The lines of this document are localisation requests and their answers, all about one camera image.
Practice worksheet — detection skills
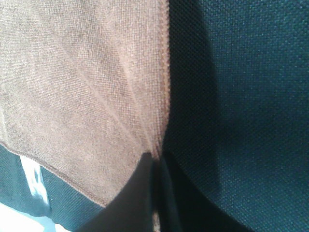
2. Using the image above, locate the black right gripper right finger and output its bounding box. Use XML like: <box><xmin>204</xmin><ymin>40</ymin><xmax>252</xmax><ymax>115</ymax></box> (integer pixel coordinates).
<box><xmin>158</xmin><ymin>154</ymin><xmax>252</xmax><ymax>232</ymax></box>

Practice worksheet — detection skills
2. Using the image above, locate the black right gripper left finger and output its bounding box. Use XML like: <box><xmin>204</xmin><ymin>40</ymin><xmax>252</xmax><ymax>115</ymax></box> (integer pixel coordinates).
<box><xmin>76</xmin><ymin>153</ymin><xmax>154</xmax><ymax>232</ymax></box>

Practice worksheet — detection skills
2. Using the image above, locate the brown towel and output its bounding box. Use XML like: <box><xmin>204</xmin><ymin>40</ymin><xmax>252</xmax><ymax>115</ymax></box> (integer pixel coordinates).
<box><xmin>0</xmin><ymin>0</ymin><xmax>171</xmax><ymax>232</ymax></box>

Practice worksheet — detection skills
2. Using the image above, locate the black tablecloth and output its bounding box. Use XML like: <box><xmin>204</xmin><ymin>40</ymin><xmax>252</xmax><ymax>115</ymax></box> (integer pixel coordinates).
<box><xmin>153</xmin><ymin>0</ymin><xmax>309</xmax><ymax>232</ymax></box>

